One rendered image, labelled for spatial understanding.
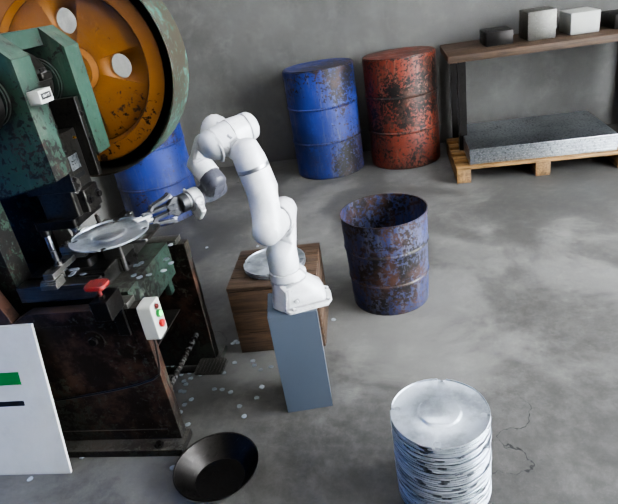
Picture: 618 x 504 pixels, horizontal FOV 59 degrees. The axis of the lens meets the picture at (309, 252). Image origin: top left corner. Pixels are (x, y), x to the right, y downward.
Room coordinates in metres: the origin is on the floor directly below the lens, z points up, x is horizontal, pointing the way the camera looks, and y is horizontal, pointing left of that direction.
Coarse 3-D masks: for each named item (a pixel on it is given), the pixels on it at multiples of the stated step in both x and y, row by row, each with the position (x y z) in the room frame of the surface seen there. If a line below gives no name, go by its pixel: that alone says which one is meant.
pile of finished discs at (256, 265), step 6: (258, 252) 2.41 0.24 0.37; (264, 252) 2.40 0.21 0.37; (300, 252) 2.33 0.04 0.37; (252, 258) 2.35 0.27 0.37; (258, 258) 2.34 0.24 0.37; (264, 258) 2.32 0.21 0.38; (300, 258) 2.29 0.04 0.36; (246, 264) 2.30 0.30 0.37; (252, 264) 2.29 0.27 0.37; (258, 264) 2.28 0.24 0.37; (264, 264) 2.26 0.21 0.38; (246, 270) 2.24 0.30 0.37; (252, 270) 2.23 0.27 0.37; (258, 270) 2.22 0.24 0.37; (264, 270) 2.21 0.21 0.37; (252, 276) 2.19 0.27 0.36; (258, 276) 2.18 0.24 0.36; (264, 276) 2.15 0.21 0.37
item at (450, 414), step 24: (432, 384) 1.36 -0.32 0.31; (456, 384) 1.34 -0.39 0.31; (408, 408) 1.27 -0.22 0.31; (432, 408) 1.25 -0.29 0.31; (456, 408) 1.23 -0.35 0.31; (480, 408) 1.22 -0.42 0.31; (408, 432) 1.18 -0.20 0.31; (432, 432) 1.16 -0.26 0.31; (456, 432) 1.15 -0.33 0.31; (480, 432) 1.13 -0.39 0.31
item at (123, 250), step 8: (152, 224) 1.94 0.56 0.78; (152, 232) 1.86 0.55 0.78; (136, 240) 1.81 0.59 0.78; (144, 240) 1.80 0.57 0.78; (104, 248) 1.85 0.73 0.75; (120, 248) 1.85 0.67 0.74; (128, 248) 1.89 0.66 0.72; (104, 256) 1.86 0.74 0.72; (112, 256) 1.85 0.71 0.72; (120, 256) 1.84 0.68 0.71; (128, 256) 1.88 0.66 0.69; (136, 256) 1.91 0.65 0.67; (120, 264) 1.85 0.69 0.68; (128, 264) 1.85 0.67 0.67
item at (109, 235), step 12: (96, 228) 1.99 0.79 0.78; (108, 228) 1.95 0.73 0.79; (120, 228) 1.93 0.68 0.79; (132, 228) 1.93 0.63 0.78; (72, 240) 1.91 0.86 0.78; (84, 240) 1.89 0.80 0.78; (96, 240) 1.85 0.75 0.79; (108, 240) 1.84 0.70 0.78; (120, 240) 1.83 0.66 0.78; (132, 240) 1.80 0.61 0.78; (84, 252) 1.77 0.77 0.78
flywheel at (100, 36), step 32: (0, 0) 2.29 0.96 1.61; (32, 0) 2.30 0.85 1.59; (64, 0) 2.28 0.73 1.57; (96, 0) 2.25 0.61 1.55; (128, 0) 2.19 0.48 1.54; (0, 32) 2.30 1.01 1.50; (64, 32) 2.31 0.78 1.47; (96, 32) 2.26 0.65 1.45; (128, 32) 2.24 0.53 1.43; (96, 64) 2.27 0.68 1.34; (160, 64) 2.18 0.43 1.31; (96, 96) 2.28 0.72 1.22; (128, 96) 2.25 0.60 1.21; (160, 96) 2.19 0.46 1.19; (128, 128) 2.26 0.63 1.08
